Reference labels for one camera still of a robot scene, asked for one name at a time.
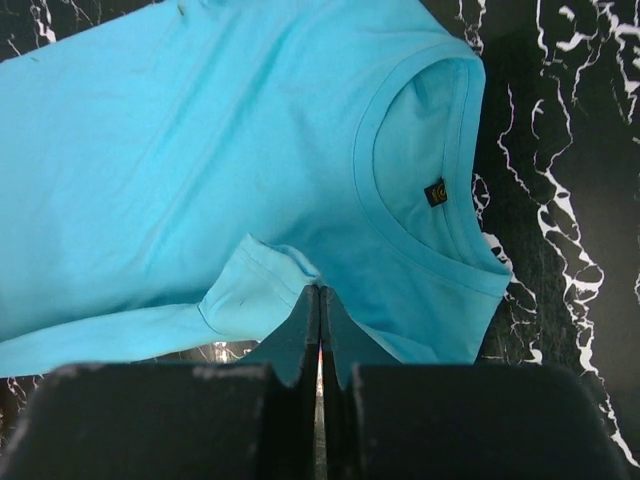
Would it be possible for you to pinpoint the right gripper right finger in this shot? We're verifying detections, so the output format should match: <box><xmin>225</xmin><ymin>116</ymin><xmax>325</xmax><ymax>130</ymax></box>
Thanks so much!
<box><xmin>319</xmin><ymin>288</ymin><xmax>628</xmax><ymax>479</ymax></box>

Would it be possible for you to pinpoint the bright blue t shirt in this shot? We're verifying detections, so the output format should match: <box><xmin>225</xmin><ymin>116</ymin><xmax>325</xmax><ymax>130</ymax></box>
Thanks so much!
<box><xmin>1</xmin><ymin>1</ymin><xmax>511</xmax><ymax>377</ymax></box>

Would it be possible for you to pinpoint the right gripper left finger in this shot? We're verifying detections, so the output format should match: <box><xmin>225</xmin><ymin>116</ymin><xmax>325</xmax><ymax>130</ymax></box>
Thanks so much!
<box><xmin>1</xmin><ymin>286</ymin><xmax>320</xmax><ymax>479</ymax></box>

